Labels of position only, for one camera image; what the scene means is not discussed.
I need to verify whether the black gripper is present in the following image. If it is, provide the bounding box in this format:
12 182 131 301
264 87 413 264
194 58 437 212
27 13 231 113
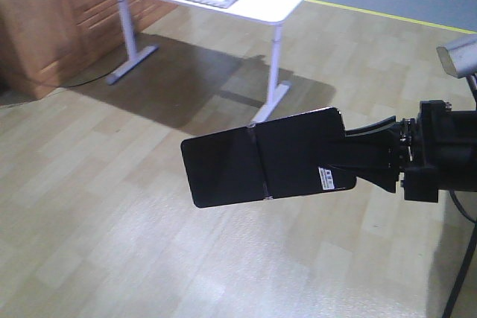
327 100 452 202

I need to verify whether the black foldable phone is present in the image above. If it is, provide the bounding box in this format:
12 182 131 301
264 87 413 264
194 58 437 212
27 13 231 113
180 107 356 208

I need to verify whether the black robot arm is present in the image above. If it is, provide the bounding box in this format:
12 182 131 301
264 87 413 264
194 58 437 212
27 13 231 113
323 100 476 203

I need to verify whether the white adjustable desk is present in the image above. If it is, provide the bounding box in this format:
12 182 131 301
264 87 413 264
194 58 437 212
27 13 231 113
106 0 303 123

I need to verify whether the wooden cabinet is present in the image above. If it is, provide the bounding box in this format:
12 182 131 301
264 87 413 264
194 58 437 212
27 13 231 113
0 0 176 100

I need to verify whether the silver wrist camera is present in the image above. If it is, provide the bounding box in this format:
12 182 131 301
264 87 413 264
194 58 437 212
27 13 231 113
436 34 476 79

